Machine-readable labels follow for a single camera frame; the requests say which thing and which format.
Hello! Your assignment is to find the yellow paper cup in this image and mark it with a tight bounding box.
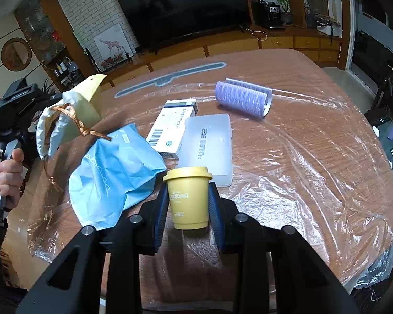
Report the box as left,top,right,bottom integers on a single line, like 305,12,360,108
163,167,213,230

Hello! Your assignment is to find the blue plastic bag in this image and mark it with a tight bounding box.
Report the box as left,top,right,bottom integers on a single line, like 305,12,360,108
68,123,166,230

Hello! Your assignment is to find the paper gift bag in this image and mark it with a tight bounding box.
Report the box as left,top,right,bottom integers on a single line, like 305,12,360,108
35,73,113,193

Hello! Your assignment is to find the translucent plastic case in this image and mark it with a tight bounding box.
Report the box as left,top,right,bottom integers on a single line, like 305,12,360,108
177,114,233,187

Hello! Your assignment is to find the white cardboard box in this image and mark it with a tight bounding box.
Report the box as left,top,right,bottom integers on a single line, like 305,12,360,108
146,99,198,160

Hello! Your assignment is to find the purple hair roller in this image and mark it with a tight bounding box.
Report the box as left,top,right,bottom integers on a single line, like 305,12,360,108
215,78,273,119

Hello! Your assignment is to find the person's left hand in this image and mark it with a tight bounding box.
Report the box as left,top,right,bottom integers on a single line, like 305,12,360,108
0,148,24,210

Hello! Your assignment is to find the black coffee machine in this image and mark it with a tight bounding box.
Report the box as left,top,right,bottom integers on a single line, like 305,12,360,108
250,0,285,30

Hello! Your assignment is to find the potted plant on cabinet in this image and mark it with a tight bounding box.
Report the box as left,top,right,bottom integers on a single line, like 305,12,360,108
277,0,293,25

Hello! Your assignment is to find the black flat television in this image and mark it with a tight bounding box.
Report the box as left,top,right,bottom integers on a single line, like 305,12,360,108
118,0,251,51

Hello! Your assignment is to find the round wooden wall plate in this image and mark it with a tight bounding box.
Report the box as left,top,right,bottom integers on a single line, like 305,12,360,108
1,38,32,72

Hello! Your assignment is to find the giraffe picture frame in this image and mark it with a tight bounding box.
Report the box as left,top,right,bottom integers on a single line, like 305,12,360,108
94,24,133,72

